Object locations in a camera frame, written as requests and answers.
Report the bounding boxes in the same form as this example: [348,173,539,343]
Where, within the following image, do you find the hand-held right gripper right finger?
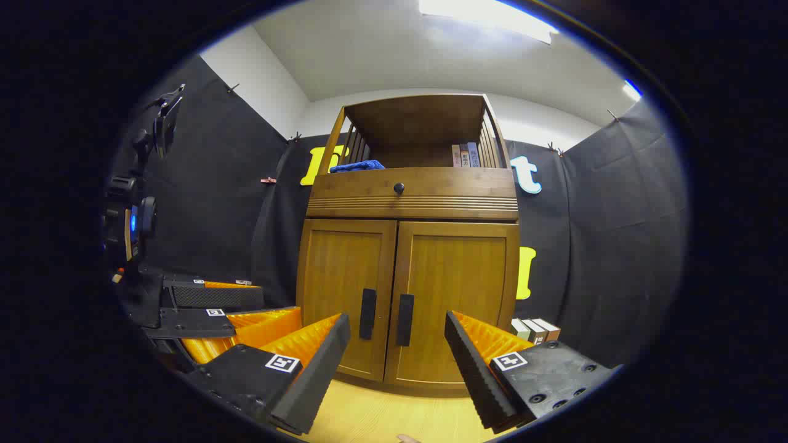
[444,311,619,434]

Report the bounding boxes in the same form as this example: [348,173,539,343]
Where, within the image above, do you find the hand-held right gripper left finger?
[185,313,352,436]

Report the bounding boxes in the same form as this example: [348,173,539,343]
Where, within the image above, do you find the black door handle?
[360,288,377,340]
[396,294,415,347]

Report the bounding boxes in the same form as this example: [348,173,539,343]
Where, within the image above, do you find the wooden shoe cabinet door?
[385,221,520,389]
[297,218,398,382]

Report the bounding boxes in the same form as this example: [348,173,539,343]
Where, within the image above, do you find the wooden double-door shoe cabinet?
[295,94,521,391]

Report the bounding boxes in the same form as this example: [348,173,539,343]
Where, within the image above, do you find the wooden cabinet drawer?
[307,167,519,221]

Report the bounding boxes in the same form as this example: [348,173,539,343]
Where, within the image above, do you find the black backdrop cloth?
[108,55,687,370]

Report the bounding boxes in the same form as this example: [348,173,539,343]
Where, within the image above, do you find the blue folded cloth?
[329,160,385,174]

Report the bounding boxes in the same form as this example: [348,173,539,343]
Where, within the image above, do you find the large ceiling light panel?
[419,0,558,44]

